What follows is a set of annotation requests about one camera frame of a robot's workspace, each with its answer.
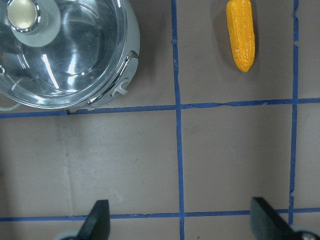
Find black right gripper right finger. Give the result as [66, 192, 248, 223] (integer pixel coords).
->
[250, 197, 300, 240]

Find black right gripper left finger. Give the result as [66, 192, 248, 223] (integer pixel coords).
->
[76, 199, 111, 240]

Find glass pot lid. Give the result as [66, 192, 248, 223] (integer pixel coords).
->
[0, 0, 131, 106]

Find yellow toy corn cob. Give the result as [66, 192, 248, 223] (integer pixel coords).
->
[226, 0, 256, 73]

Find grey-green electric pot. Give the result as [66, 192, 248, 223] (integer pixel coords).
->
[0, 0, 141, 112]

